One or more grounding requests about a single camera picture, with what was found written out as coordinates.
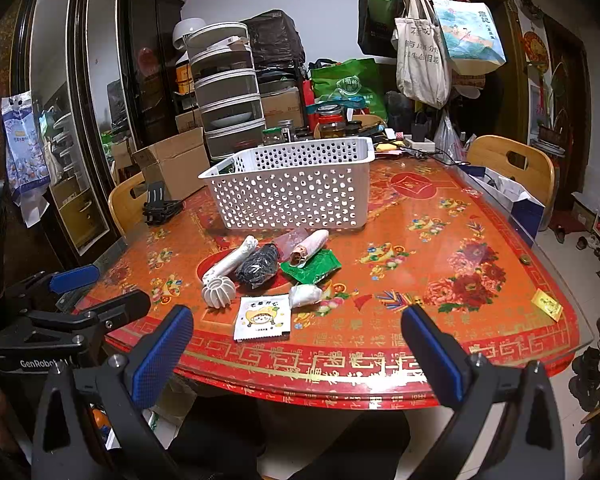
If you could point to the black plastic wrapped bundle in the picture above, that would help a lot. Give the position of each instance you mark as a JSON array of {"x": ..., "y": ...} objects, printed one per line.
[{"x": 275, "y": 35}]

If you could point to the dark wooden door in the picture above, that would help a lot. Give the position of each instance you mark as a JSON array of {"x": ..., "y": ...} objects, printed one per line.
[{"x": 567, "y": 110}]

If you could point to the black folding phone stand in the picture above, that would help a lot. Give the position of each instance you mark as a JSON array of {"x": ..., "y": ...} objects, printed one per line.
[{"x": 160, "y": 208}]

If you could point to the person's dark trousers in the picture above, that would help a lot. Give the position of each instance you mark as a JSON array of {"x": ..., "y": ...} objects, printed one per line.
[{"x": 280, "y": 440}]

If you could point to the stacked grey food cover tower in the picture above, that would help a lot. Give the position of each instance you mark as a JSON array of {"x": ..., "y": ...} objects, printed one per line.
[{"x": 230, "y": 90}]

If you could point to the white perforated plastic basket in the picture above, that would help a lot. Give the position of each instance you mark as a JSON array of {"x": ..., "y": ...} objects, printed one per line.
[{"x": 290, "y": 195}]

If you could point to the blue snack bag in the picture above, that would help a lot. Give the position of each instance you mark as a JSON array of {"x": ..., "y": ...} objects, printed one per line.
[{"x": 25, "y": 150}]

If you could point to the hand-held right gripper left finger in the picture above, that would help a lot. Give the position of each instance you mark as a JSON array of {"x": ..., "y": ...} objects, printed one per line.
[{"x": 162, "y": 355}]

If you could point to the small yellow packet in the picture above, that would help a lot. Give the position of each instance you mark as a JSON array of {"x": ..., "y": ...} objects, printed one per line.
[{"x": 546, "y": 304}]

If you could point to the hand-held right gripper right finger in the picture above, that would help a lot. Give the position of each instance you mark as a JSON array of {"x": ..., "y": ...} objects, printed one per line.
[{"x": 432, "y": 355}]

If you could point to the white cartoon print packet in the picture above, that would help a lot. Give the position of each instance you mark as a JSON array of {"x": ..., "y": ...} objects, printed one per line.
[{"x": 262, "y": 320}]

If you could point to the black hanging bag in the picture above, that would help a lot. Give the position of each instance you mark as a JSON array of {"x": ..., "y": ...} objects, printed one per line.
[{"x": 372, "y": 35}]

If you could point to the long white sock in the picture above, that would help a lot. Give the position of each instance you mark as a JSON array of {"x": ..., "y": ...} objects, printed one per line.
[{"x": 230, "y": 260}]

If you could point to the green shopping bag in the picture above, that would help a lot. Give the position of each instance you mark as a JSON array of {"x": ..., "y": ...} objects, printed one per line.
[{"x": 350, "y": 85}]

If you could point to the open cardboard box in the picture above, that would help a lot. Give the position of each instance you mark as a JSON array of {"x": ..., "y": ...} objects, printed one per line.
[{"x": 175, "y": 165}]

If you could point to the brown and pink sock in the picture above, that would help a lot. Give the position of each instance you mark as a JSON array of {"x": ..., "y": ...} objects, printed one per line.
[{"x": 307, "y": 250}]

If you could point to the beige canvas tote bag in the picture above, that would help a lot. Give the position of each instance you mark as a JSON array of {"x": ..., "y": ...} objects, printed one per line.
[{"x": 422, "y": 60}]

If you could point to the white round lamp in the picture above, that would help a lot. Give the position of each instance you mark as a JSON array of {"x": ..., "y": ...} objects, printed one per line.
[{"x": 185, "y": 30}]

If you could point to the dark glass door cabinet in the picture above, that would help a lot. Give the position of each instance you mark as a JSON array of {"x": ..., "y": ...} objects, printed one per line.
[{"x": 145, "y": 60}]

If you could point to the closed cardboard box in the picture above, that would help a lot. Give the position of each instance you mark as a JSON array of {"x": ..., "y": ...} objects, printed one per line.
[{"x": 282, "y": 107}]

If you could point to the clear plastic bag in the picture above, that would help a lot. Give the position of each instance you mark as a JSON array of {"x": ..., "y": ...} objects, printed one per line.
[{"x": 447, "y": 140}]

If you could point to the black sock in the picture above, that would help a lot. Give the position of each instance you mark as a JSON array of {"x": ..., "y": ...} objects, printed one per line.
[{"x": 256, "y": 266}]

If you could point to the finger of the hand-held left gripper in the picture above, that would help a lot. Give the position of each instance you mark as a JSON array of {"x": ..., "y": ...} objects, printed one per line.
[
  {"x": 75, "y": 277},
  {"x": 125, "y": 305}
]

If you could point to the blue and white box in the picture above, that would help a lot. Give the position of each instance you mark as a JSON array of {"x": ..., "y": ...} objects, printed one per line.
[{"x": 525, "y": 210}]

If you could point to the small white sock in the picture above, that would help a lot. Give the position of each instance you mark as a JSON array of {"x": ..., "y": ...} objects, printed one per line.
[{"x": 305, "y": 295}]

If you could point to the green foil packet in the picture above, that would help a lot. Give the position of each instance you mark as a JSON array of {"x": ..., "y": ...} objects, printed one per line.
[{"x": 320, "y": 269}]

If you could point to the illustrated tote bag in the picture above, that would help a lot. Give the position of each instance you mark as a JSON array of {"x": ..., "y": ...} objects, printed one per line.
[{"x": 467, "y": 35}]

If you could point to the orange box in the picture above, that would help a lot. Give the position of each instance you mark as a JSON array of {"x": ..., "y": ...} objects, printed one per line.
[{"x": 185, "y": 80}]

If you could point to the large pickle jar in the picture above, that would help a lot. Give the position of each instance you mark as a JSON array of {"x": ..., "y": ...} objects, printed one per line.
[{"x": 331, "y": 127}]

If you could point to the white ribbed plastic disc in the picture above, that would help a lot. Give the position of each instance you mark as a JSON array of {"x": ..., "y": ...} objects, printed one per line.
[{"x": 219, "y": 292}]

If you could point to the red wall ornament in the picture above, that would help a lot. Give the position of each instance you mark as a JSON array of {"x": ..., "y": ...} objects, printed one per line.
[{"x": 536, "y": 52}]

